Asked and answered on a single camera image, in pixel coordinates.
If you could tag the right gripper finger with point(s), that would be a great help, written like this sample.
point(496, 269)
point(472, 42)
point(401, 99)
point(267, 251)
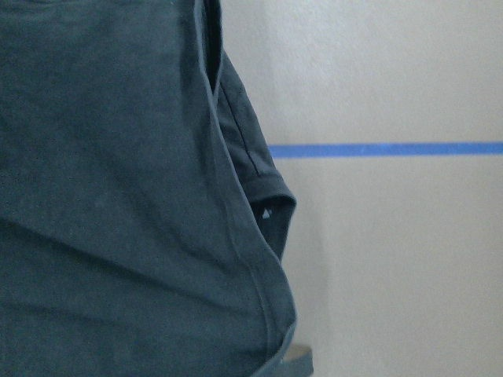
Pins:
point(297, 362)

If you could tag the black t-shirt with logo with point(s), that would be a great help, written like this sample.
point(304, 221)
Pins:
point(143, 220)

